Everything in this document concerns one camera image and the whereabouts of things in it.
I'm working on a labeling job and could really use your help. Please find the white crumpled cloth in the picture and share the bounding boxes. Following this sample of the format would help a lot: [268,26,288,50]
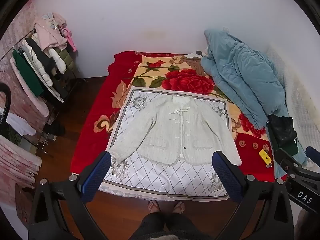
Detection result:
[4,114,37,137]

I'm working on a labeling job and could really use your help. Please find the red floral blanket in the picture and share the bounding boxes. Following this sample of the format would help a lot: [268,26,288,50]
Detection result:
[71,51,288,183]

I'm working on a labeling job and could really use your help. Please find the black curved tube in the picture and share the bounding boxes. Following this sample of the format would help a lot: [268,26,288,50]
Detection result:
[0,83,12,130]

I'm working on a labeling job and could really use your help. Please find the pink plush toy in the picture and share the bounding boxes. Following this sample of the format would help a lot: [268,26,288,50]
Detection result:
[61,27,78,53]

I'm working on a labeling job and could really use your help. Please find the person's legs in dark pants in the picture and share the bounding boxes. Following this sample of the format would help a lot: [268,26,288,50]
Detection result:
[130,212,206,240]

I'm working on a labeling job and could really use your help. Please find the person's left sandalled foot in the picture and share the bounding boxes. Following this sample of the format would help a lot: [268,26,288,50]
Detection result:
[147,200,160,214]

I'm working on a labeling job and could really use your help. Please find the yellow rectangular tool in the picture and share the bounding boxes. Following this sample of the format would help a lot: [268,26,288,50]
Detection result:
[258,149,272,168]

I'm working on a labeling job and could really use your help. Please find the person's right forearm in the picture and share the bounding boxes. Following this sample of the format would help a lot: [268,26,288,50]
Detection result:
[294,208,318,240]

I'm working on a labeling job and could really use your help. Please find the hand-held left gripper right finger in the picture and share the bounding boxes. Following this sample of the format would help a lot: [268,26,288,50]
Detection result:
[212,151,294,240]

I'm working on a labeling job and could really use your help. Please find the green garment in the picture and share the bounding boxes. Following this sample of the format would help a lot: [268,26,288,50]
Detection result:
[12,49,44,98]

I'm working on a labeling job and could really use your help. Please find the white puffer jacket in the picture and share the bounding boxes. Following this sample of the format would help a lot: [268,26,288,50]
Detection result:
[49,47,67,74]

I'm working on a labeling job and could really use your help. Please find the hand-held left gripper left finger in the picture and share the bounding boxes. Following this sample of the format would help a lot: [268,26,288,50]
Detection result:
[28,151,112,240]

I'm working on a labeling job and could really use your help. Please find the white diamond patterned cloth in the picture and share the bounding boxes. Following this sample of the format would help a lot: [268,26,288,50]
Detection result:
[99,88,232,202]

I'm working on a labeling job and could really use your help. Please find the person's right sandalled foot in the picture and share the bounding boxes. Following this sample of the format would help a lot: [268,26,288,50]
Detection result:
[172,201,186,214]

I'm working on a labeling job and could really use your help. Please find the white quilted bed cover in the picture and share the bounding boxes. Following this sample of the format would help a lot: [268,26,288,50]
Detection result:
[265,44,320,168]

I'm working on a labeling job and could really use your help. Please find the metal clothes rack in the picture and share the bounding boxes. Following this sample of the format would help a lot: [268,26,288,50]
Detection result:
[0,29,87,158]

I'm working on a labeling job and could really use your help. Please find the white fluffy cardigan jacket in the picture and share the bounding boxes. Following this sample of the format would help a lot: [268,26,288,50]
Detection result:
[106,95,242,167]

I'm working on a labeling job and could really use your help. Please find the light blue quilt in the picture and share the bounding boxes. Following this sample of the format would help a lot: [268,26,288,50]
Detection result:
[201,28,287,130]

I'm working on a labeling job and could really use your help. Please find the black shoes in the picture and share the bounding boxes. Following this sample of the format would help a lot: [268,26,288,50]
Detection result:
[44,121,66,137]

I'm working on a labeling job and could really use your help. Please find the olive puffer vest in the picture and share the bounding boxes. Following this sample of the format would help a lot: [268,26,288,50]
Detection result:
[54,47,75,73]

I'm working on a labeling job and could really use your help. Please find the person's sandalled foot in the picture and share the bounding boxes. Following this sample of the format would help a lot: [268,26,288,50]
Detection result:
[172,201,186,214]
[147,200,160,214]

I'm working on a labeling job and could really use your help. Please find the dark plastic bag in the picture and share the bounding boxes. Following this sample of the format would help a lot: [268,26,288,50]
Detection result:
[269,114,299,155]

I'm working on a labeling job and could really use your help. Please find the pink folded bedding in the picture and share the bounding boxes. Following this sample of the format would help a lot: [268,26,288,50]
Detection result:
[0,135,42,205]

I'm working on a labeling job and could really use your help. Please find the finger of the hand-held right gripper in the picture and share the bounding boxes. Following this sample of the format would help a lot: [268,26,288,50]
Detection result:
[275,148,303,175]
[305,146,320,167]

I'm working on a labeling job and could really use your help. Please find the pink fleece jacket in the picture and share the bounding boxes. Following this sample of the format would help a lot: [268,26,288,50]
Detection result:
[34,12,68,52]

